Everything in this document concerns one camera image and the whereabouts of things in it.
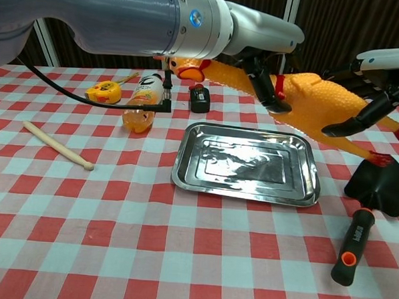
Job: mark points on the yellow tape measure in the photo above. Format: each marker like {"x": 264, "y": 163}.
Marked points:
{"x": 103, "y": 92}

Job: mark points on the thin yellow strip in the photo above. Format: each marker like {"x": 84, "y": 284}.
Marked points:
{"x": 128, "y": 78}

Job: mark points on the black battery pack red label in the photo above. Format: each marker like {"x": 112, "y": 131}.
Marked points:
{"x": 200, "y": 101}

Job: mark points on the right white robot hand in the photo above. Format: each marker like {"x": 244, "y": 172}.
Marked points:
{"x": 391, "y": 62}

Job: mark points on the orange drink bottle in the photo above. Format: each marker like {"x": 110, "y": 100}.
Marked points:
{"x": 145, "y": 93}

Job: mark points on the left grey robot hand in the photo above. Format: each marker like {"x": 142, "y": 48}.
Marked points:
{"x": 259, "y": 28}

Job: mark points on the shiny metal tray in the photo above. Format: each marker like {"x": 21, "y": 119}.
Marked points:
{"x": 245, "y": 165}

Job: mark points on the red white checkered tablecloth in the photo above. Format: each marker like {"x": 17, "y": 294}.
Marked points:
{"x": 180, "y": 255}

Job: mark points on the wooden drumstick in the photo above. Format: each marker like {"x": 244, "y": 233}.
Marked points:
{"x": 56, "y": 145}

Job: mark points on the white frame post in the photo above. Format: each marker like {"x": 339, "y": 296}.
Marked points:
{"x": 46, "y": 44}
{"x": 293, "y": 7}

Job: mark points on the yellow rubber chicken toy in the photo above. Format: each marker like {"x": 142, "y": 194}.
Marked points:
{"x": 315, "y": 102}

